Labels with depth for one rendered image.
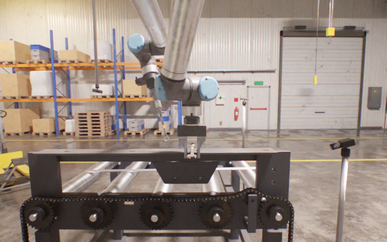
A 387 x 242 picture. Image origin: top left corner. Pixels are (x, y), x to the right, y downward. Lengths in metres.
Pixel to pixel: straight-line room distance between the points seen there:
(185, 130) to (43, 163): 0.76
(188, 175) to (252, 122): 9.44
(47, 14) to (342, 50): 14.59
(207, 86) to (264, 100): 9.83
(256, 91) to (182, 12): 9.89
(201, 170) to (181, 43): 0.65
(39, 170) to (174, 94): 0.86
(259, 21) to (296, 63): 2.73
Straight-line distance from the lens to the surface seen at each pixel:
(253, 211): 1.08
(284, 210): 1.16
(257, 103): 10.43
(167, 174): 1.06
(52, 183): 1.28
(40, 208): 1.29
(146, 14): 0.83
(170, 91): 0.69
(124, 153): 1.01
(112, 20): 11.45
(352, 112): 12.76
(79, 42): 11.84
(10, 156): 5.78
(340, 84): 12.36
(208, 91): 0.74
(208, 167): 1.05
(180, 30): 0.62
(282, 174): 1.13
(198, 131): 0.88
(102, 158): 1.14
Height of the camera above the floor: 1.41
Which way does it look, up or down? 5 degrees down
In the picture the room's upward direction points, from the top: straight up
